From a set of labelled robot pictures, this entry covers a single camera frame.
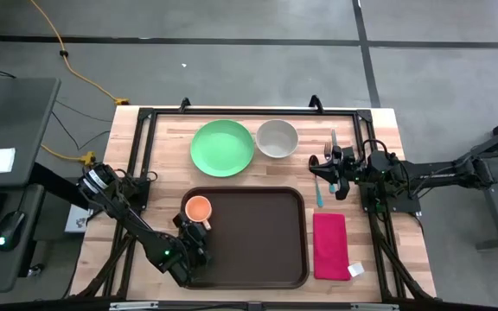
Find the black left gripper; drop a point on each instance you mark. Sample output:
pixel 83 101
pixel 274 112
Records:
pixel 195 246

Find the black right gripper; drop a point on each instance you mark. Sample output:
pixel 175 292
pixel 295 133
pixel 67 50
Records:
pixel 346 170

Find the orange mug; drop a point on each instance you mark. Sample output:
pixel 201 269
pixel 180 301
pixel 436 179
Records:
pixel 198 208

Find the grey bowl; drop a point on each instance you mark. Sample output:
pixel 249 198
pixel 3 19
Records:
pixel 277 138

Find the red cloth napkin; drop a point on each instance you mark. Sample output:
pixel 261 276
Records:
pixel 330 246

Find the green plate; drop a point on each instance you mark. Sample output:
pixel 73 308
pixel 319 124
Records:
pixel 222 148

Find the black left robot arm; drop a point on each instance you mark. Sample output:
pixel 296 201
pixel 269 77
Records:
pixel 141 233

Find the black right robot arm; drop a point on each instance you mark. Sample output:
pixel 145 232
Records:
pixel 439 173

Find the brown plastic tray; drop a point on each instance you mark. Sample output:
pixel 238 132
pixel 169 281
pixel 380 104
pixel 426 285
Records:
pixel 257 237

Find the white printed box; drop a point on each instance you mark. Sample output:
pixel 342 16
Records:
pixel 75 222

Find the black desk support bar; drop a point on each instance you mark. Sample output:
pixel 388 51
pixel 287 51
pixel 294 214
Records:
pixel 54 183

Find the black caster wheel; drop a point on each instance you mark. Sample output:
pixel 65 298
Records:
pixel 35 270

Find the grey metal stand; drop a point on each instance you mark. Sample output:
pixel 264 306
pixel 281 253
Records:
pixel 497 216

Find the black computer mouse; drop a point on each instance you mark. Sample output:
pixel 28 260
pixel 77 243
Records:
pixel 10 229

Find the grey computer desk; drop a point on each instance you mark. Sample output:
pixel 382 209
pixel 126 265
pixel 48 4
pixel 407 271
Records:
pixel 15 121

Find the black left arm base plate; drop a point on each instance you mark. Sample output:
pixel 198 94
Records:
pixel 138 201

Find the black frame clamp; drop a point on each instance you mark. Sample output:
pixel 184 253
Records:
pixel 184 104
pixel 316 103

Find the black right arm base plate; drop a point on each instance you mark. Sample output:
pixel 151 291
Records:
pixel 400 205

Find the black frame beam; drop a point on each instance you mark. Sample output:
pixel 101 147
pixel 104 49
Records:
pixel 214 308

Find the black metal table frame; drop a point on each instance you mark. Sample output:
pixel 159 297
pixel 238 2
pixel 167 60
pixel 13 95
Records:
pixel 253 112

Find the silver beam bracket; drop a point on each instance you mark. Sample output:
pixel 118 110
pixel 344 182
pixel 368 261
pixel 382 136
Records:
pixel 134 306
pixel 374 307

